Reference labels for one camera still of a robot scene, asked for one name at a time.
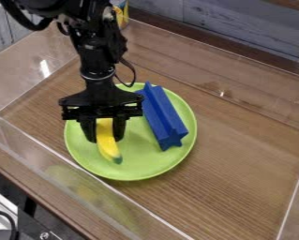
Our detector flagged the green round plate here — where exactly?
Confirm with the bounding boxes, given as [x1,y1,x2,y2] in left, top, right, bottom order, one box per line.
[64,83,196,181]

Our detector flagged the yellow toy banana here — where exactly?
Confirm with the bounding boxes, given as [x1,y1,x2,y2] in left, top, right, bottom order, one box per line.
[96,118,123,164]

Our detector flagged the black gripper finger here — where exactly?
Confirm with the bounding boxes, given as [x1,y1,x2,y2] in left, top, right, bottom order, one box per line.
[112,116,130,142]
[80,119,96,143]

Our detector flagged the clear acrylic tray walls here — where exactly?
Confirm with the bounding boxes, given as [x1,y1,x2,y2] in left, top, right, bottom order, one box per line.
[0,11,299,240]

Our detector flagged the blue star-shaped block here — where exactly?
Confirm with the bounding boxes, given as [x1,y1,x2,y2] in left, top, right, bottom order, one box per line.
[136,82,190,151]

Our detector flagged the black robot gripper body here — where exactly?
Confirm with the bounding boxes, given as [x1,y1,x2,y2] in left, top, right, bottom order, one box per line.
[59,76,144,121]

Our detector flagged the black cable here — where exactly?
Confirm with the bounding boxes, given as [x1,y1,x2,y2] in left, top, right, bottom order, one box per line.
[0,209,19,240]

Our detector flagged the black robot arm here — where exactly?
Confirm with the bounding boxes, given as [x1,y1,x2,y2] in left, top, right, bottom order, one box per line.
[0,0,144,143]

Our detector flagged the yellow labelled tin can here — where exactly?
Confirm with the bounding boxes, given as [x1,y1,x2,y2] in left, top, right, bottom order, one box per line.
[110,0,130,29]

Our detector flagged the black metal bracket with bolt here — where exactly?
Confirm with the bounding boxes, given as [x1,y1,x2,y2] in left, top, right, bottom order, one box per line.
[16,209,63,240]

